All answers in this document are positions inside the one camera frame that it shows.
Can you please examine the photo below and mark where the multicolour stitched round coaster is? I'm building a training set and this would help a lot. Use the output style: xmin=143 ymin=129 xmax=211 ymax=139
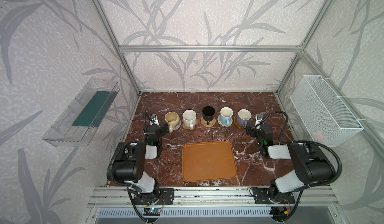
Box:
xmin=218 ymin=117 xmax=233 ymax=127

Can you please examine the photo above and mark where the white speckled mug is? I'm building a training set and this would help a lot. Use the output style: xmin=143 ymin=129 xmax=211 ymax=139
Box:
xmin=182 ymin=110 xmax=197 ymax=123

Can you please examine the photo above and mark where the beige glazed ceramic mug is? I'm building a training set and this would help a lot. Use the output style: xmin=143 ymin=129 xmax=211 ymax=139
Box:
xmin=165 ymin=112 xmax=181 ymax=123

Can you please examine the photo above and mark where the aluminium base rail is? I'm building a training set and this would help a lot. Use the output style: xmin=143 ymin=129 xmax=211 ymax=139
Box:
xmin=87 ymin=186 xmax=340 ymax=208

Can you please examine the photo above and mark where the cork paw-shaped coaster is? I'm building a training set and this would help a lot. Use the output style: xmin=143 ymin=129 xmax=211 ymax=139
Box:
xmin=182 ymin=122 xmax=199 ymax=130

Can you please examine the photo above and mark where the black mug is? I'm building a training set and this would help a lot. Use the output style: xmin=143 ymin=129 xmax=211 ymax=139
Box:
xmin=202 ymin=106 xmax=216 ymax=122

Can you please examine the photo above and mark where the woven rattan round coaster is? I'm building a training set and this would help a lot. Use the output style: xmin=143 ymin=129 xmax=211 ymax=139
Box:
xmin=200 ymin=117 xmax=216 ymax=128

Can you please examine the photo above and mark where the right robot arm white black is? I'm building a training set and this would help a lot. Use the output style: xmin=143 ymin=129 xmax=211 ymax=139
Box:
xmin=246 ymin=123 xmax=342 ymax=199

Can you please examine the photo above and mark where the white light-blue mug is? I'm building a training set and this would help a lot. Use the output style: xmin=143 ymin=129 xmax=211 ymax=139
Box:
xmin=220 ymin=107 xmax=233 ymax=123

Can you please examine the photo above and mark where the round wooden coaster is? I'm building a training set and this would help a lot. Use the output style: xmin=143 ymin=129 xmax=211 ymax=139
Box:
xmin=234 ymin=119 xmax=247 ymax=130

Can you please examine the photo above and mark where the light blue woven coaster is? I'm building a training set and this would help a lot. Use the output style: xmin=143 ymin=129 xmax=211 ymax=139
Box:
xmin=168 ymin=121 xmax=181 ymax=133

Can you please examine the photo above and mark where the orange wooden tray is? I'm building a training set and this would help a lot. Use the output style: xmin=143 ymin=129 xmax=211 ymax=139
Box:
xmin=182 ymin=141 xmax=238 ymax=182

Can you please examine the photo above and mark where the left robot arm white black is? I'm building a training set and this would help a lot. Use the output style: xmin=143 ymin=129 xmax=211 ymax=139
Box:
xmin=107 ymin=124 xmax=169 ymax=199

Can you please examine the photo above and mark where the white wire mesh basket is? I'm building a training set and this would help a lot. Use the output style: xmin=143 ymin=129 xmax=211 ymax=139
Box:
xmin=290 ymin=75 xmax=364 ymax=147

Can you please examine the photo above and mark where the clear plastic bin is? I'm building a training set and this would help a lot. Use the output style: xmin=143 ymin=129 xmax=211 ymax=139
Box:
xmin=43 ymin=78 xmax=120 ymax=147

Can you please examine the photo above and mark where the aluminium frame crossbar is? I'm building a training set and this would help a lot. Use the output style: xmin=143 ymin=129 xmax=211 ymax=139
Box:
xmin=119 ymin=45 xmax=301 ymax=53

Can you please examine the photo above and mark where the white purple mug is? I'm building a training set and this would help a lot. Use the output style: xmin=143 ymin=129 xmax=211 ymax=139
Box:
xmin=237 ymin=109 xmax=252 ymax=127

